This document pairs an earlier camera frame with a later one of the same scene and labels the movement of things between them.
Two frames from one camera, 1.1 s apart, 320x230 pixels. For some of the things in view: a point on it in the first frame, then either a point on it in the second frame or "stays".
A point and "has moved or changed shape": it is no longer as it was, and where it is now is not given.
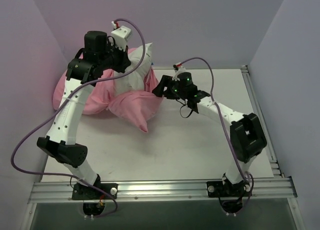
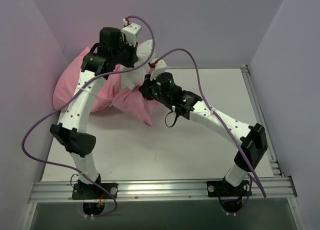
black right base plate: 233,198 stays
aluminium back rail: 244,68 stays
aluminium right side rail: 270,147 stays
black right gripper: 166,87 → 145,89
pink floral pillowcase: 102,95 has moved or changed shape
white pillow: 136,81 has moved or changed shape
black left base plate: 93,199 stays
